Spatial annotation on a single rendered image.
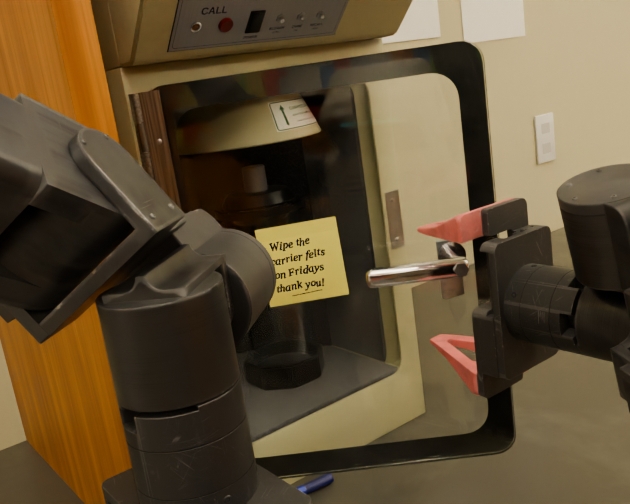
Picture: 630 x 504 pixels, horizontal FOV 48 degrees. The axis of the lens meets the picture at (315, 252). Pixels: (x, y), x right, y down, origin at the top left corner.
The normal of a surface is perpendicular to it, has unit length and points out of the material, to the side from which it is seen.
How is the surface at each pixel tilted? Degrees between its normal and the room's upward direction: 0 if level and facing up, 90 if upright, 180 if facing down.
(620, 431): 0
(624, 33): 90
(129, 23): 90
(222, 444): 90
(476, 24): 90
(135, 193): 56
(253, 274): 69
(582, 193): 14
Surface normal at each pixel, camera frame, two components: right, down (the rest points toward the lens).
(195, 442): 0.34, 0.17
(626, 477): -0.15, -0.96
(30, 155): 0.74, -0.59
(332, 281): -0.03, 0.24
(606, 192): -0.33, -0.87
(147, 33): 0.53, 0.75
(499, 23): 0.60, 0.11
